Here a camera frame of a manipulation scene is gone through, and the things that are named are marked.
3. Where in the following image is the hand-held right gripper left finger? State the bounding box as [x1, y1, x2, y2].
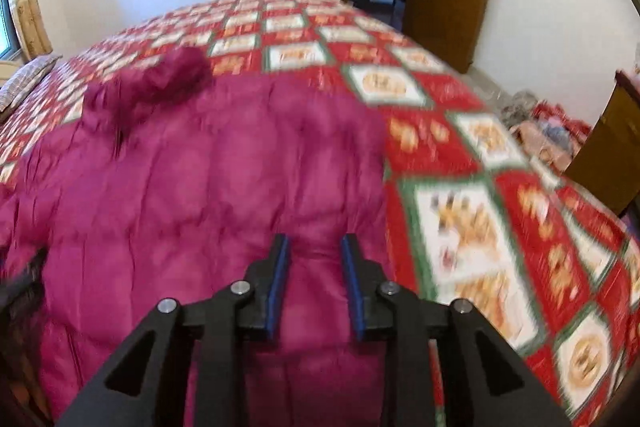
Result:
[57, 234, 292, 427]

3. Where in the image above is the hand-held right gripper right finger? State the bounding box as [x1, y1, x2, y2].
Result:
[341, 234, 573, 427]

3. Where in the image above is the magenta down jacket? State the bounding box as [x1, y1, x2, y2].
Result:
[0, 47, 443, 427]

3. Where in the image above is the pile of clothes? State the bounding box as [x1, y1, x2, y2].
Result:
[500, 91, 593, 170]

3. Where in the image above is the red patterned bed blanket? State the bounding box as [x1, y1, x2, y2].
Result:
[0, 0, 640, 427]

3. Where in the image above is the brown wooden cabinet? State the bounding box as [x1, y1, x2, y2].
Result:
[567, 69, 640, 218]

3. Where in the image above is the striped pillow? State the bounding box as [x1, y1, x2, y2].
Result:
[0, 56, 63, 122]

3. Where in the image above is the beige curtain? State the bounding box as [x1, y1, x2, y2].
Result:
[10, 0, 53, 58]

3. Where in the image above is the window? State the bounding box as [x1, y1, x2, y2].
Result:
[0, 0, 23, 62]

